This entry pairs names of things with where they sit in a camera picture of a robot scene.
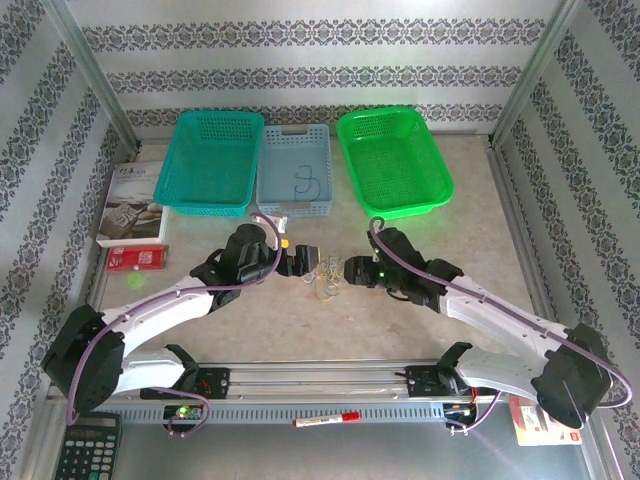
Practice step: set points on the aluminium frame post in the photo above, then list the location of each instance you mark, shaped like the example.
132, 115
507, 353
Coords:
532, 75
95, 75

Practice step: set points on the small circuit board with LED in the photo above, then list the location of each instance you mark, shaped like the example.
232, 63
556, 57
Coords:
186, 412

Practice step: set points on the light blue plastic basket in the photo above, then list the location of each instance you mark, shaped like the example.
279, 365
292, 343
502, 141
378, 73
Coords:
280, 165

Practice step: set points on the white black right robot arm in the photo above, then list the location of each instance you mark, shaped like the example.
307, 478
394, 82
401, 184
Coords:
500, 320

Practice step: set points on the small red box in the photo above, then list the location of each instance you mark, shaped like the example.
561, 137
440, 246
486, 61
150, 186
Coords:
137, 257

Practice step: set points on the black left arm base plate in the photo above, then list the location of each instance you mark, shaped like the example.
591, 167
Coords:
220, 382

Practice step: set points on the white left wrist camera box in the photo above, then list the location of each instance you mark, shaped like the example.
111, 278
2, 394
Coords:
281, 224

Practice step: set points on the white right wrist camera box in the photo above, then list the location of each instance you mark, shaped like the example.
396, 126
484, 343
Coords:
375, 256

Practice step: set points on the red blister pack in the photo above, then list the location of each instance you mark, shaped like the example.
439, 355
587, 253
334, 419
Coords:
522, 420

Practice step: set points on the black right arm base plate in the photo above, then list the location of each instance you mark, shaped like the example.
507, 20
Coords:
420, 382

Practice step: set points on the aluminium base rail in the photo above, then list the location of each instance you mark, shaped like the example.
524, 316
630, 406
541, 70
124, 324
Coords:
310, 372

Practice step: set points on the aluminium side rail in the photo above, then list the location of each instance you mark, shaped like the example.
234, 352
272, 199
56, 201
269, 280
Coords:
507, 200
97, 290

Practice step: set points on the red white marker pen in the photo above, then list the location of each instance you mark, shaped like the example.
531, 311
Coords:
325, 419

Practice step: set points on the black calculator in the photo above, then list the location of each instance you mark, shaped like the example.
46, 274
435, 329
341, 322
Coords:
87, 450

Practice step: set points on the bright green plastic basket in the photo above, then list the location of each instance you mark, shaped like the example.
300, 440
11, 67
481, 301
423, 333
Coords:
395, 160

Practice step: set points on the teal plastic basket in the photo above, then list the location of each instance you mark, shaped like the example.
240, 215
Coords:
210, 165

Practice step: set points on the white brown book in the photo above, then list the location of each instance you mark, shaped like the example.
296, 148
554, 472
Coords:
130, 200

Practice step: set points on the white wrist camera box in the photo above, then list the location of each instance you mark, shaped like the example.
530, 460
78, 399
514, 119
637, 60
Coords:
281, 224
375, 256

